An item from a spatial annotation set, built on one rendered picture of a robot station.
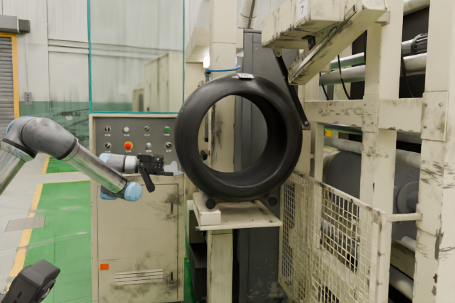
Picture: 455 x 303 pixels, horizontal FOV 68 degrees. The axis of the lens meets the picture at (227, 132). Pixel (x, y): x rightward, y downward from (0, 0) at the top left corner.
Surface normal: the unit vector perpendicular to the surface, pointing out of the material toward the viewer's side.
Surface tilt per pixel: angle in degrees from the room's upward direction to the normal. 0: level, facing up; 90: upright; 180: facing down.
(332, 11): 90
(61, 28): 90
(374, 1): 72
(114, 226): 90
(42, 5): 90
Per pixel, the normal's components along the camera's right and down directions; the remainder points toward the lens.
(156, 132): 0.19, 0.07
